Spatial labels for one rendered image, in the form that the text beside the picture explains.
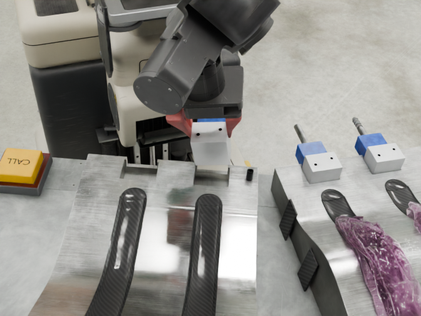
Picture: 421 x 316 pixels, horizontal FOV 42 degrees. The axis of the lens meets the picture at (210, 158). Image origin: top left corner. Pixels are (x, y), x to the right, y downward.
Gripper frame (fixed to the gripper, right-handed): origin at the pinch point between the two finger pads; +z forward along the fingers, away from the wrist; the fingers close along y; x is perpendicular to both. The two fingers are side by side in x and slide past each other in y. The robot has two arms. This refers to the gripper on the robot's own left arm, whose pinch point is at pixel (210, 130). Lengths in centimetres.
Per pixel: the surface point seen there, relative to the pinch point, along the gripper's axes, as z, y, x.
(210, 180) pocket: 11.0, -1.2, -0.8
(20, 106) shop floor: 99, -95, 96
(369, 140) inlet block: 15.7, 24.4, 10.1
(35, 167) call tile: 9.9, -29.7, 1.5
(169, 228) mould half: 6.4, -5.6, -11.8
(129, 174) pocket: 9.2, -13.5, -0.8
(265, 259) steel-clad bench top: 17.2, 7.1, -11.2
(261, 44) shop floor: 121, 2, 152
